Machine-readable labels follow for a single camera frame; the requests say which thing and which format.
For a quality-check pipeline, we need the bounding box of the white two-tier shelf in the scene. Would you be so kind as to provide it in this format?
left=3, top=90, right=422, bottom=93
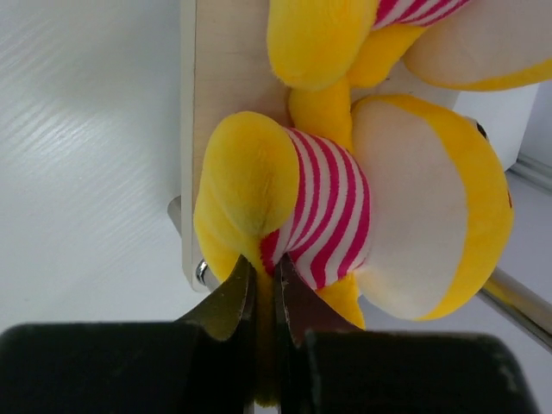
left=166, top=0, right=552, bottom=344

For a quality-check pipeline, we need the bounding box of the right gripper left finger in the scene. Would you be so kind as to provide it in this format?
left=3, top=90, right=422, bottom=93
left=1, top=259, right=255, bottom=413

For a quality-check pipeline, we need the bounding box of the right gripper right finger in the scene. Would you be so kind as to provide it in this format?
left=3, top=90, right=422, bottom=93
left=274, top=258, right=539, bottom=413

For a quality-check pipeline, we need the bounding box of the yellow plush toy wall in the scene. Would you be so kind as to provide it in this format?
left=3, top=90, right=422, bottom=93
left=193, top=80, right=514, bottom=405

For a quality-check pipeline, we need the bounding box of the yellow plush toy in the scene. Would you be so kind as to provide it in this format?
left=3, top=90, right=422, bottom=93
left=267, top=1, right=551, bottom=91

